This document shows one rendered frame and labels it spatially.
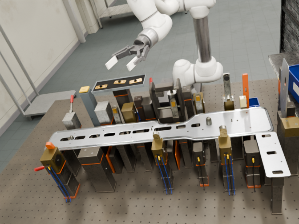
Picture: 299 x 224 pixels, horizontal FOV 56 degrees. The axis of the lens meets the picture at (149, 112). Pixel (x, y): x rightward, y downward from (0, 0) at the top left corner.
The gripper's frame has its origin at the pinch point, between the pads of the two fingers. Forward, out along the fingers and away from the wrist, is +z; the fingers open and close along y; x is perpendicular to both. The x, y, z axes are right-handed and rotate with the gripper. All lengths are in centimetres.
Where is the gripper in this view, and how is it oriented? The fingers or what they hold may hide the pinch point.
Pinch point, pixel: (118, 66)
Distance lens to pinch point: 128.6
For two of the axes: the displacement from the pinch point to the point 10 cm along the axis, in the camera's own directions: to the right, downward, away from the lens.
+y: -7.6, -1.4, 6.3
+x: -3.4, -7.4, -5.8
